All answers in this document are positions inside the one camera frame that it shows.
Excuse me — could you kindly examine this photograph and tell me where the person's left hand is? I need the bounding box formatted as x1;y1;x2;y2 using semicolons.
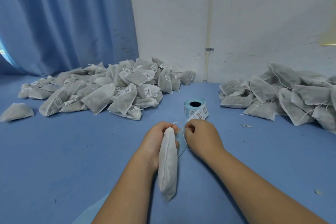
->
135;121;180;175

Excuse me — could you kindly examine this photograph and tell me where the person's right hand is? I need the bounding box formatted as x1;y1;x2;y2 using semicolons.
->
184;119;228;165

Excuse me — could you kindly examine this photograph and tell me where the white sachet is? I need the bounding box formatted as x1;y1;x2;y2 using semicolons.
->
157;121;189;202

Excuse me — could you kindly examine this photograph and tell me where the blue label roll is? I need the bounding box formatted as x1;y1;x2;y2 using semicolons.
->
71;98;210;224

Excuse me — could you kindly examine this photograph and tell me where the pile of labelled herb bags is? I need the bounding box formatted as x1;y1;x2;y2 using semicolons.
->
17;57;197;121

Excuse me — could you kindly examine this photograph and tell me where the pile of unlabelled herb bags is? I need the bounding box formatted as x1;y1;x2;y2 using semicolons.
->
218;63;336;135

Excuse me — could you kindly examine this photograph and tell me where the lone white pouch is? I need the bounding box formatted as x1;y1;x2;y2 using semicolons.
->
0;103;35;123

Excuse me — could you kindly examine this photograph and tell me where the person's right forearm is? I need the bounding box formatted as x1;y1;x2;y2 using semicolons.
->
210;149;329;224

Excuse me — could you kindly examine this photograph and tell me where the person's left forearm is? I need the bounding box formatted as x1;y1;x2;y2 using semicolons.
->
92;158;158;224

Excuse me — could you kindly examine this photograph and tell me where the blue curtain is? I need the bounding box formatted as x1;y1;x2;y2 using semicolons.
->
0;0;140;77

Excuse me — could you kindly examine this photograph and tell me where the white wall pipe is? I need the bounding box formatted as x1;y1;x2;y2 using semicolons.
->
202;0;217;83

